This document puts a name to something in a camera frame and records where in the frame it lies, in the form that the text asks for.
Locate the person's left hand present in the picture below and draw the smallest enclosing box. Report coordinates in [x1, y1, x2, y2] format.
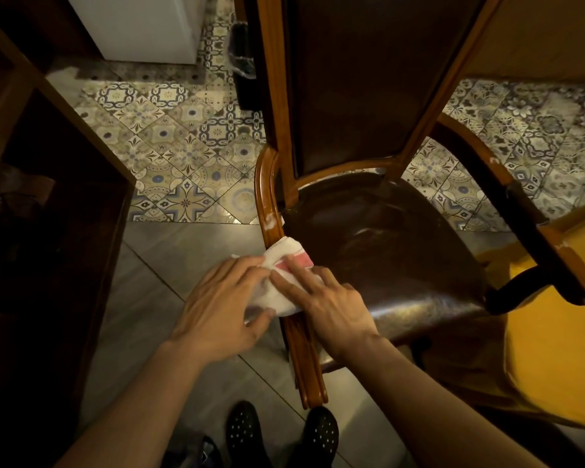
[168, 255, 277, 367]

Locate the person's right hand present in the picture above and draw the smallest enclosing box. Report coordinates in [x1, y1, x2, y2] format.
[270, 255, 379, 362]

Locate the white cloth with red stripe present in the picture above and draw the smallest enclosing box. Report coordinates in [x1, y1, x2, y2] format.
[230, 235, 318, 319]

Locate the person's right forearm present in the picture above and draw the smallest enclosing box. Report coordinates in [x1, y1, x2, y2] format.
[340, 335, 552, 468]

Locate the person's left forearm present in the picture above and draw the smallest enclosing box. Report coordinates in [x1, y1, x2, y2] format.
[54, 338, 211, 468]

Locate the wooden chair with leather seat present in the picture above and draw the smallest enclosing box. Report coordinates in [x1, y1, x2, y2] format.
[234, 0, 585, 411]

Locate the person's black left shoe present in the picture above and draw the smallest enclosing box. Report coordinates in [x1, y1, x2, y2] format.
[224, 400, 274, 468]

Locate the person's black shoe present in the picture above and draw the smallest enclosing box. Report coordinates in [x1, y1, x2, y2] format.
[224, 400, 274, 468]
[300, 407, 340, 468]

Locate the person's black right shoe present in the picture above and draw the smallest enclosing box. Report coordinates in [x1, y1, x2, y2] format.
[300, 407, 340, 468]

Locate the black trash bin with bag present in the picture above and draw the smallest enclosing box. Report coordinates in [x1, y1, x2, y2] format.
[226, 21, 265, 113]

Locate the dark wooden shelf cabinet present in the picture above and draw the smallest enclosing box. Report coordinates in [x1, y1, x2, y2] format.
[0, 9, 137, 468]

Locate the white cabinet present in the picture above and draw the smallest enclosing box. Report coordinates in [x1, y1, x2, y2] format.
[65, 0, 208, 65]

